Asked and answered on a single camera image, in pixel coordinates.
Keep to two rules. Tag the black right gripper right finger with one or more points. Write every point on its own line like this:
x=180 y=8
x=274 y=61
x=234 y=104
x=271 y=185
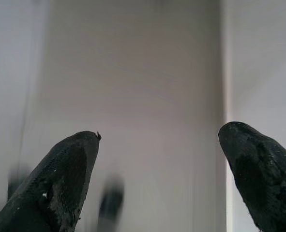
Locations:
x=261 y=174

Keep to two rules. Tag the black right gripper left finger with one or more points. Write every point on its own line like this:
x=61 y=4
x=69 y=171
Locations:
x=55 y=183

